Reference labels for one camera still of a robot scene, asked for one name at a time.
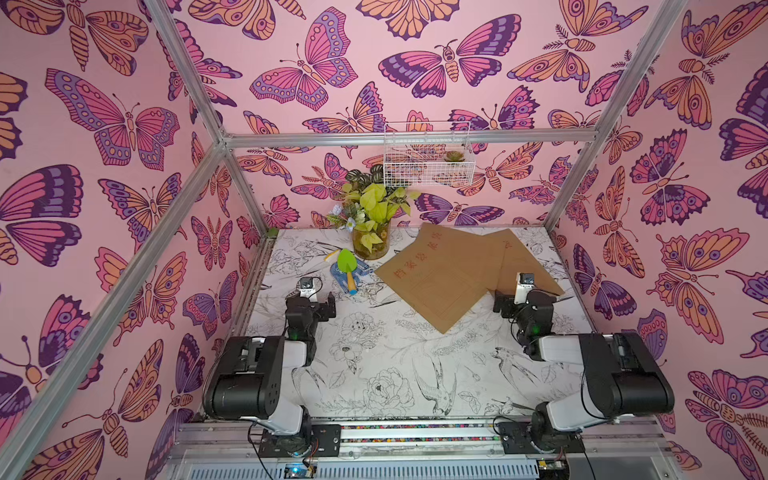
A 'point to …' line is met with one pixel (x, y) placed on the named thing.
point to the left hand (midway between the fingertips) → (318, 290)
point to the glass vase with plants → (368, 208)
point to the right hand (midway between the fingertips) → (516, 290)
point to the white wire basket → (428, 164)
